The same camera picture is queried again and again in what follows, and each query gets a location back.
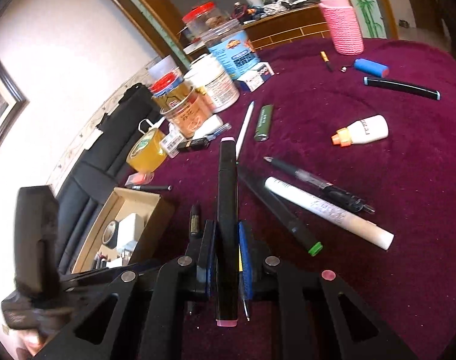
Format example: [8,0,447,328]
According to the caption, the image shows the white rectangular box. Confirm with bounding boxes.
[116,213,145,252]

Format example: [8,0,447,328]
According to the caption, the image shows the black leather sofa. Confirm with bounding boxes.
[55,83,161,275]

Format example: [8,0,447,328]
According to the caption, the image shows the white plastic jar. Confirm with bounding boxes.
[184,54,239,114]

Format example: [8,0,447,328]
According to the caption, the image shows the pink knitted bottle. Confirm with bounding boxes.
[318,0,364,56]

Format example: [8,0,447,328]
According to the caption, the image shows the maroon velvet tablecloth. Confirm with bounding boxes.
[119,37,456,360]

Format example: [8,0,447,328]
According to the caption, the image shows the black gel pen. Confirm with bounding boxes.
[264,156,375,215]

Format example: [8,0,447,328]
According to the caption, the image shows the black tape roll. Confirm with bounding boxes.
[102,220,119,250]

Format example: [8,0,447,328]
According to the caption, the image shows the black marker pink caps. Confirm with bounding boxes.
[215,137,239,328]

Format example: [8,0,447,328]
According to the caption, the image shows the black marker green caps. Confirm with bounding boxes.
[237,164,323,257]

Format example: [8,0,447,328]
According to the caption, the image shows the black gold lipstick tube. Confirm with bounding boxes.
[177,137,211,153]

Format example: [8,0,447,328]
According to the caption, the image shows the white bottle orange cap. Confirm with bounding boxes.
[331,115,389,147]

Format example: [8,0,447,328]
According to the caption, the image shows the white paper bag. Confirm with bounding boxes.
[138,117,165,134]

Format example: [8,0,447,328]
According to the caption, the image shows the white oval case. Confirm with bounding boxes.
[192,115,224,139]

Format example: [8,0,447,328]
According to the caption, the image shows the framed wall picture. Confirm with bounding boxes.
[0,60,29,147]

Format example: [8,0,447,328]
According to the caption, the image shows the orange item plastic bag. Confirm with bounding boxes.
[125,172,154,188]

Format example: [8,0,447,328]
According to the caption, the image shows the yellow packing tape roll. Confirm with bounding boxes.
[126,128,167,174]

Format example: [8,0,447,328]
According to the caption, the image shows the small yellow black pen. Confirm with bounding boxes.
[320,50,333,72]

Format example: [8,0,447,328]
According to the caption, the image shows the white barcode box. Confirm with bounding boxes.
[160,132,186,158]

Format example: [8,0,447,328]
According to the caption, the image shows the red lid jar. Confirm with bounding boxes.
[181,2,230,41]

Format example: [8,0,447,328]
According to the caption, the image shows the wooden cabinet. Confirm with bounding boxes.
[243,6,331,50]

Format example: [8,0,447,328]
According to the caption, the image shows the small blue white box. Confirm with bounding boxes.
[235,62,275,92]

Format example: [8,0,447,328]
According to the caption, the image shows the cardboard box tray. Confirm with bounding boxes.
[72,188,175,273]

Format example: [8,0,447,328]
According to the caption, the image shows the clear jar orange label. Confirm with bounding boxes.
[160,88,212,138]

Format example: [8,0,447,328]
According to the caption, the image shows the blue cylinder battery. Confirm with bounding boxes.
[353,58,389,78]

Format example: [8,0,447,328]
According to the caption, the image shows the white thick marker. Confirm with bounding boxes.
[264,176,394,250]

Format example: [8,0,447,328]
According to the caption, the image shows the thin black pen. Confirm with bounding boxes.
[127,184,173,193]

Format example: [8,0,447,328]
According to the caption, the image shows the black marker blue caps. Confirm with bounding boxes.
[363,76,441,101]

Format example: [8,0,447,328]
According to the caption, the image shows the white slim pen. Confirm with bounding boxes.
[235,101,255,159]

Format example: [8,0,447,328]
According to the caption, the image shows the yellow highlighter pen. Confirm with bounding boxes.
[238,250,251,322]

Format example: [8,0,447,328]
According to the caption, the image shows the blue label clear jar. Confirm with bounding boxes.
[201,19,260,80]

